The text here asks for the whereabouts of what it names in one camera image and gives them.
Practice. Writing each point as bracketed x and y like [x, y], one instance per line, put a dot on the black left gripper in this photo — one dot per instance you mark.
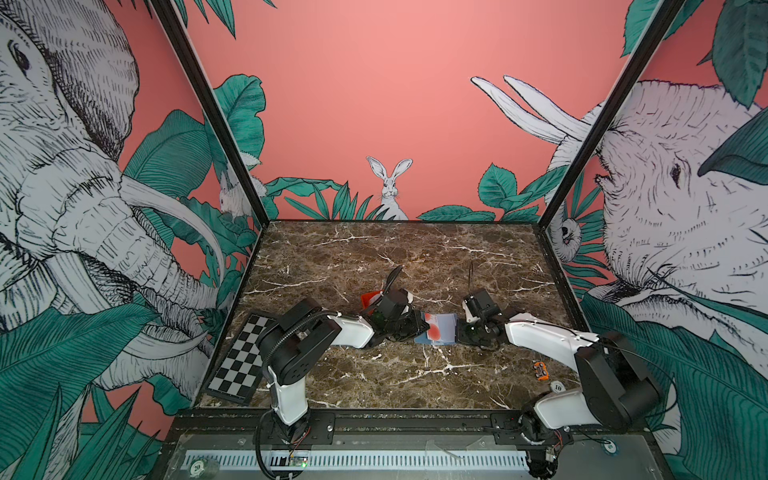
[417, 323]

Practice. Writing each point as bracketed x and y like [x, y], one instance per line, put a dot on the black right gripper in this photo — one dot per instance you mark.
[463, 337]

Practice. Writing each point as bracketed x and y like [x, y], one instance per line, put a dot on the black corner frame post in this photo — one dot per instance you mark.
[652, 36]
[175, 31]

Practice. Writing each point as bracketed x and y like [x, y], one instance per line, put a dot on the blue card holder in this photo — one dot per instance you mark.
[435, 330]

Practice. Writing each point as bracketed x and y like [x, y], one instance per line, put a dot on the white slotted cable duct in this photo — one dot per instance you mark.
[196, 461]

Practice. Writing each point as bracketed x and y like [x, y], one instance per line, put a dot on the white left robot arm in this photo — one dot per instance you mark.
[292, 345]

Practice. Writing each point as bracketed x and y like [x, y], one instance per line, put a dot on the white round token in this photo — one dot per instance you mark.
[557, 387]

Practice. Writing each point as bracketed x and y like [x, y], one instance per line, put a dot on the orange toy car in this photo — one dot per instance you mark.
[541, 371]

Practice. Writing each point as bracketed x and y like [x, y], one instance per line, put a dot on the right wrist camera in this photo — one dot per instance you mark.
[479, 306]

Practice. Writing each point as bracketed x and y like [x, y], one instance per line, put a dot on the black white checkerboard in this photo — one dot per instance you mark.
[238, 375]

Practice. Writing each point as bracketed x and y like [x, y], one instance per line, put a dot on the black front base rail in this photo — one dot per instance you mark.
[324, 426]

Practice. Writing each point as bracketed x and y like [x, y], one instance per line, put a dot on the black right corner frame post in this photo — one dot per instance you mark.
[652, 36]

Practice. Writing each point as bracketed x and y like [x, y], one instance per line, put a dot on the black left corner frame post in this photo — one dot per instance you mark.
[175, 31]

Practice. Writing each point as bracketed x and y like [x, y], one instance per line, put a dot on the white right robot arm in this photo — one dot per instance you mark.
[616, 388]

